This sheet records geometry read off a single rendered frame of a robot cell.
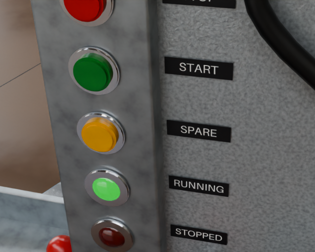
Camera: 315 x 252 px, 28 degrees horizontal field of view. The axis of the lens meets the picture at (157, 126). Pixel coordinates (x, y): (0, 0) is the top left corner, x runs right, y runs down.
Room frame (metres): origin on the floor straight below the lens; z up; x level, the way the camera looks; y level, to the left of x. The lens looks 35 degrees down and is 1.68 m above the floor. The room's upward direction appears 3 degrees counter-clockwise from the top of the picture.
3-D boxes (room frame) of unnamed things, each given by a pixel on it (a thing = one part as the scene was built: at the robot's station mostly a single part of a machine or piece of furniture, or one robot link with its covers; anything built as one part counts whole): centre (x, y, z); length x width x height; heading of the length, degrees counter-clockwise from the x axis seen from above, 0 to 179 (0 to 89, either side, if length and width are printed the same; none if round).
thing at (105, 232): (0.36, 0.04, 1.32); 0.02 x 0.01 x 0.02; 73
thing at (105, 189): (0.36, 0.04, 1.37); 0.02 x 0.01 x 0.02; 73
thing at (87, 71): (0.36, 0.04, 1.47); 0.03 x 0.01 x 0.03; 73
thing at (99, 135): (0.36, 0.04, 1.42); 0.03 x 0.01 x 0.03; 73
